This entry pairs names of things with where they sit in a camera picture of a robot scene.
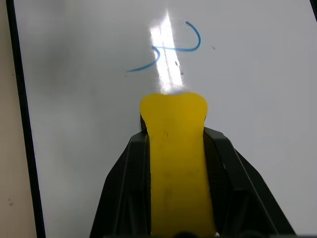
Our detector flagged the black-framed whiteboard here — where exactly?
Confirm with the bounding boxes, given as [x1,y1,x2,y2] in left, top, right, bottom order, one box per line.
[5,0,317,238]

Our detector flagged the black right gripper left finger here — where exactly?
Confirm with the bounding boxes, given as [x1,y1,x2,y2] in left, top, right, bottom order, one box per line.
[89,130,152,238]

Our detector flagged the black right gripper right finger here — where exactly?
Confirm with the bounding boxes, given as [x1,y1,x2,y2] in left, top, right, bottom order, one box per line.
[203,126,297,238]

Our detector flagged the blue marker drawing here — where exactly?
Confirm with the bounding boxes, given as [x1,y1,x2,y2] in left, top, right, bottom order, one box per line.
[126,21,202,73]

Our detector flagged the yellow whiteboard eraser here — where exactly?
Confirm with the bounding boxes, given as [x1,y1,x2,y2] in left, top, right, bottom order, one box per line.
[139,92,217,238]

